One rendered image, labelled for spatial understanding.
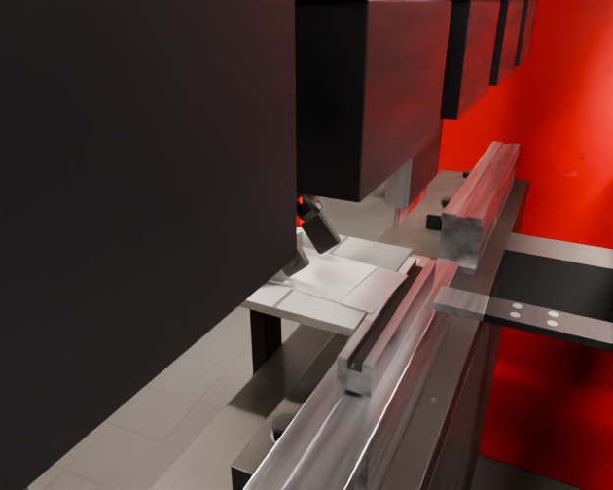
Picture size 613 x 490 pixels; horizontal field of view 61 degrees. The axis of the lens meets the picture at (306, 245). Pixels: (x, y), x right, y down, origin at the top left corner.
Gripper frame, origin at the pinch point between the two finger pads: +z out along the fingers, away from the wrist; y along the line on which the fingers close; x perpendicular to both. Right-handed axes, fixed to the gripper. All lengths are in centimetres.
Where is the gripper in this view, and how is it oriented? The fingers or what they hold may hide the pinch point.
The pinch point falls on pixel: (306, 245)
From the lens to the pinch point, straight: 53.8
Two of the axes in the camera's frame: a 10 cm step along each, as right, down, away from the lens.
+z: 5.4, 8.4, 0.1
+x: -6.5, 4.1, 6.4
